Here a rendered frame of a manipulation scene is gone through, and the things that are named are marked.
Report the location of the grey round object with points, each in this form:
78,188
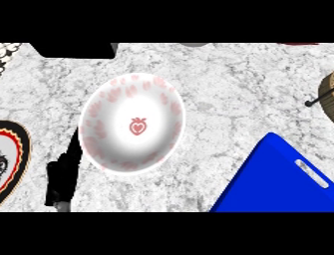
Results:
194,44

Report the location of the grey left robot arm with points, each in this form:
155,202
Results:
62,207

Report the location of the white bowl with pink hearts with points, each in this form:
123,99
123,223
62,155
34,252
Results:
139,149

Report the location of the dark red object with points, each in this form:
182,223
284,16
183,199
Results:
299,43

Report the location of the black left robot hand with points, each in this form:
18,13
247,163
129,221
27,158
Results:
61,179

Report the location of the black appliance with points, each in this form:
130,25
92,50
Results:
72,50

